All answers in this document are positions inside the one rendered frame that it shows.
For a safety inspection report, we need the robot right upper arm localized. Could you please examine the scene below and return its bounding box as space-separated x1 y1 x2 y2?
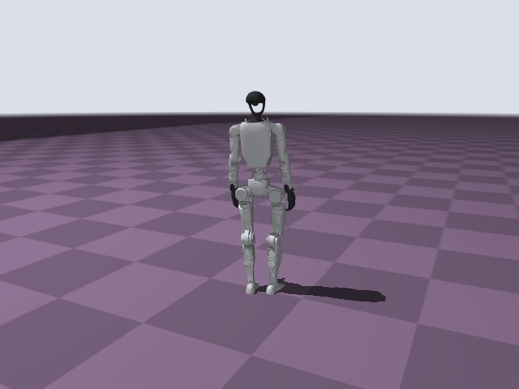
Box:
270 122 286 163

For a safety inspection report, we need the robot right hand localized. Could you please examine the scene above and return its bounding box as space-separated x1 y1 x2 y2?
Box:
284 185 296 211

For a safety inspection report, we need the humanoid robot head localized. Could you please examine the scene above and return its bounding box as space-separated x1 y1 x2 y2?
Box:
246 92 265 123

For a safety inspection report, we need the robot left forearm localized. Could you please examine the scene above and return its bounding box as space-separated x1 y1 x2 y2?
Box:
229 154 238 189

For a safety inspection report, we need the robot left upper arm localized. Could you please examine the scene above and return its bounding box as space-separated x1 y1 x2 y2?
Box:
229 124 241 164

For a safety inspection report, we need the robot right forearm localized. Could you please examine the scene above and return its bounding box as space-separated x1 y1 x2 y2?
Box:
280 152 294 190

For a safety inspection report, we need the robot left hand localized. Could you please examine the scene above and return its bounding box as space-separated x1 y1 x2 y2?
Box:
230 184 239 207

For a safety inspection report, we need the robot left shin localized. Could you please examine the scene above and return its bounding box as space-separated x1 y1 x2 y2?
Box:
241 233 255 284

